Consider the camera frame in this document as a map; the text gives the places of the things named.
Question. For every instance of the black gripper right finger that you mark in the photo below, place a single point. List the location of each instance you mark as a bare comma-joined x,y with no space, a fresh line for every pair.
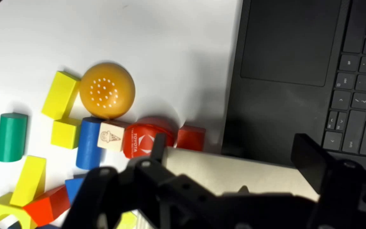
352,195

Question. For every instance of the white picture cube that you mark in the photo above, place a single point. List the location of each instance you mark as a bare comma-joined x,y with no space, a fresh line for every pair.
110,136

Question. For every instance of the long yellow block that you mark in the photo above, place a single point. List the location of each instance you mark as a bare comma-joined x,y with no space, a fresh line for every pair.
28,181

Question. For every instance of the yellow rectangular block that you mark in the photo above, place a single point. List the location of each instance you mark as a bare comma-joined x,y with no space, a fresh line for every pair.
59,95

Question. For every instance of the orange toy burger bun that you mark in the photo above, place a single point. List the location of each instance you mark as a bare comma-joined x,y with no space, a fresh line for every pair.
106,90

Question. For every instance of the cream wooden block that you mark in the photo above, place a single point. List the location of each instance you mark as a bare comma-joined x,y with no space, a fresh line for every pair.
234,172

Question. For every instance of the red toy ball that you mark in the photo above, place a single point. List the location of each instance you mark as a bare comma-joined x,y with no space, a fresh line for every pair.
142,140

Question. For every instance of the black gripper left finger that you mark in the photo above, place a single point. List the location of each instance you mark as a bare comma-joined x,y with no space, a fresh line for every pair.
119,198

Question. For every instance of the blue cylinder block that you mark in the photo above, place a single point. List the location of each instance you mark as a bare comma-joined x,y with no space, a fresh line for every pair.
89,144

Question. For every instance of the red-orange block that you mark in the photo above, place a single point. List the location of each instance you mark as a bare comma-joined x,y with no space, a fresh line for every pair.
47,205

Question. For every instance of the small red block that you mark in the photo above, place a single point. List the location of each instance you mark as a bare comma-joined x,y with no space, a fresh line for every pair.
190,137

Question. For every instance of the green cylinder block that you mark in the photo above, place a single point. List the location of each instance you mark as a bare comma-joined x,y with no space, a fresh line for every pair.
11,137

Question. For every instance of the yellow arch block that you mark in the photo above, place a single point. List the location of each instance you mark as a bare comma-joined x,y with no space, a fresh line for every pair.
2,209

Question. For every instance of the black laptop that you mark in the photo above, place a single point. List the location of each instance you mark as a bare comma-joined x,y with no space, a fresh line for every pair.
275,118

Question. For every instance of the yellow cube block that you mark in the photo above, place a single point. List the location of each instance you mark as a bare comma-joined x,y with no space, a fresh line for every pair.
65,134

